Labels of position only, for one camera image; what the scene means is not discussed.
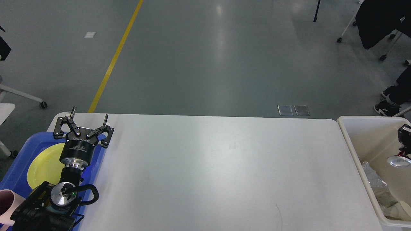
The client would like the black tripod leg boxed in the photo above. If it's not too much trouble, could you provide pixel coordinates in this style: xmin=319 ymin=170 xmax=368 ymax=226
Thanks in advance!
xmin=313 ymin=0 xmax=321 ymax=22

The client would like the beige plastic bin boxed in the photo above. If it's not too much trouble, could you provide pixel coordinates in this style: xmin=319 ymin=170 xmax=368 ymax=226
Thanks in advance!
xmin=337 ymin=116 xmax=411 ymax=231

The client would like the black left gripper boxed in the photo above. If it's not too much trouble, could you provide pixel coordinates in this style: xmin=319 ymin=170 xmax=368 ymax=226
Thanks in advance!
xmin=53 ymin=107 xmax=114 ymax=169

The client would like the clear plastic wrap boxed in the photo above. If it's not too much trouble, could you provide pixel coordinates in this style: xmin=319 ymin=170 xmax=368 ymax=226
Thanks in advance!
xmin=362 ymin=161 xmax=398 ymax=216

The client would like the yellow plastic plate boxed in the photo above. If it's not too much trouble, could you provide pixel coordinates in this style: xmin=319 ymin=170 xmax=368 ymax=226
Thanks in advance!
xmin=27 ymin=143 xmax=65 ymax=189

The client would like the white side table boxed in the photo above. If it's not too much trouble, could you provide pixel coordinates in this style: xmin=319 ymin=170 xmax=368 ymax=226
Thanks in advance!
xmin=0 ymin=84 xmax=48 ymax=125

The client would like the white paper cup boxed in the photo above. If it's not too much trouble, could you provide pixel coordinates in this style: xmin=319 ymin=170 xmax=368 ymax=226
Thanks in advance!
xmin=385 ymin=201 xmax=411 ymax=222

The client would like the black jacket on chair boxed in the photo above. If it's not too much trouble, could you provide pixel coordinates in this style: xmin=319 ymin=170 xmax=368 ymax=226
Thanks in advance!
xmin=352 ymin=0 xmax=411 ymax=50

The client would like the person in black sneakers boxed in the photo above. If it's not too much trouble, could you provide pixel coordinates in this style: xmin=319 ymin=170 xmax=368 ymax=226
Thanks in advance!
xmin=374 ymin=66 xmax=411 ymax=117

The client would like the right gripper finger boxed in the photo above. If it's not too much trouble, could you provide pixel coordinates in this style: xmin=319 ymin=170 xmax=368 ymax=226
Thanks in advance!
xmin=398 ymin=124 xmax=411 ymax=153

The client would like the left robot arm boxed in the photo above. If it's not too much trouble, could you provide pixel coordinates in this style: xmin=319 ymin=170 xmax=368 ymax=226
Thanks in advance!
xmin=11 ymin=107 xmax=114 ymax=231

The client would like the floor plate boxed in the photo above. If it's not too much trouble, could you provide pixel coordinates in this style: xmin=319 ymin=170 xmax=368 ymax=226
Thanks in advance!
xmin=277 ymin=105 xmax=294 ymax=116
xmin=294 ymin=105 xmax=310 ymax=116

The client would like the red soda can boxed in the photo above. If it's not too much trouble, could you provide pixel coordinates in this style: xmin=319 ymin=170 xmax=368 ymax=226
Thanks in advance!
xmin=387 ymin=146 xmax=411 ymax=168

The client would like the pink mug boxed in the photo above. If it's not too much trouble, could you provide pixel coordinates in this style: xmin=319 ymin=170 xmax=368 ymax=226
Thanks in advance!
xmin=0 ymin=189 xmax=25 ymax=231

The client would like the right floor plate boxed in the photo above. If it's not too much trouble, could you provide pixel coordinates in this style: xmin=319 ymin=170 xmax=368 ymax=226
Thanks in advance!
xmin=294 ymin=105 xmax=310 ymax=116

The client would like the left floor plate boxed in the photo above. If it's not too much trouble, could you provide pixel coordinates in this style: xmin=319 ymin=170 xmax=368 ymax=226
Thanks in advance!
xmin=277 ymin=105 xmax=294 ymax=116

